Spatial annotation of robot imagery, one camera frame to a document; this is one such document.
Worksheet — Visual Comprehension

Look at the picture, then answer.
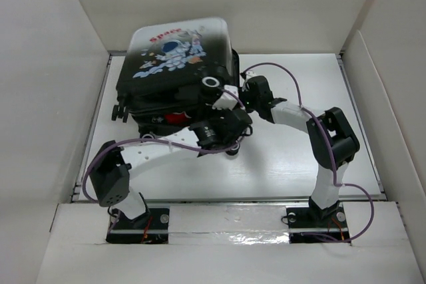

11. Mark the black white space suitcase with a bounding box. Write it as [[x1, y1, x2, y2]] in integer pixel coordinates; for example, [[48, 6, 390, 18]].
[[111, 17, 240, 138]]

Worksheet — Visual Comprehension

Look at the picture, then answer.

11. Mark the red polo shirt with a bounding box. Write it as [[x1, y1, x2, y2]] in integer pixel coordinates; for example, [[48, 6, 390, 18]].
[[164, 112, 192, 126]]

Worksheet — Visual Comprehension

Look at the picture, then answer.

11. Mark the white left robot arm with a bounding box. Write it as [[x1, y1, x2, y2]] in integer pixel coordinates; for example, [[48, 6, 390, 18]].
[[87, 108, 252, 229]]

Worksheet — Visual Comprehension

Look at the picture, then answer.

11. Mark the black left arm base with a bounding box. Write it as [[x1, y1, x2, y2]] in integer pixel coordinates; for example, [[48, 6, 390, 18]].
[[106, 207, 170, 245]]

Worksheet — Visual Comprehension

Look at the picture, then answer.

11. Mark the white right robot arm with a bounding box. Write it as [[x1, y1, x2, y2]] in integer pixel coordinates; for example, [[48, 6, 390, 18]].
[[241, 75, 360, 226]]

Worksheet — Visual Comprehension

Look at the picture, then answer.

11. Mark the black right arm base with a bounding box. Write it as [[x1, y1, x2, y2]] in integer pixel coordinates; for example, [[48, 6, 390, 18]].
[[281, 206, 349, 243]]

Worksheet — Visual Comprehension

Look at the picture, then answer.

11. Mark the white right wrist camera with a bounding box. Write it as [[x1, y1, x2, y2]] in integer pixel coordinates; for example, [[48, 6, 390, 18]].
[[240, 69, 257, 81]]

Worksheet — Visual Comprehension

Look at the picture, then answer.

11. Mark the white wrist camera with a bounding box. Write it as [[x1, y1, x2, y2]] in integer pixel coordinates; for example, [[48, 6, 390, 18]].
[[240, 69, 257, 81], [212, 85, 239, 110]]

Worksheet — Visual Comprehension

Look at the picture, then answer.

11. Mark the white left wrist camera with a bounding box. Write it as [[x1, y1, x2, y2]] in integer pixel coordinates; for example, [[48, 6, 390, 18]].
[[212, 85, 239, 110]]

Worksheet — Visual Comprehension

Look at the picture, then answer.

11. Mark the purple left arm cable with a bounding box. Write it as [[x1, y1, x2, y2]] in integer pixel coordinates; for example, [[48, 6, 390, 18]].
[[82, 92, 247, 228]]

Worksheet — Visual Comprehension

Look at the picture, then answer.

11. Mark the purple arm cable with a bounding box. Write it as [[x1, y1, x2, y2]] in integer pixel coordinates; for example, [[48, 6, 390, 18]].
[[82, 92, 247, 228], [241, 62, 375, 243]]

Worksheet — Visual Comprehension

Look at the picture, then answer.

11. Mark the aluminium mounting rail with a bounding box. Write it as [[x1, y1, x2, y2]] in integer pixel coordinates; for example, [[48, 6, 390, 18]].
[[108, 199, 367, 237]]

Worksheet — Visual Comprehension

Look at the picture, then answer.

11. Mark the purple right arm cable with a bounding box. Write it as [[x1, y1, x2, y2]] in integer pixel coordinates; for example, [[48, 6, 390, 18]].
[[241, 62, 375, 243]]

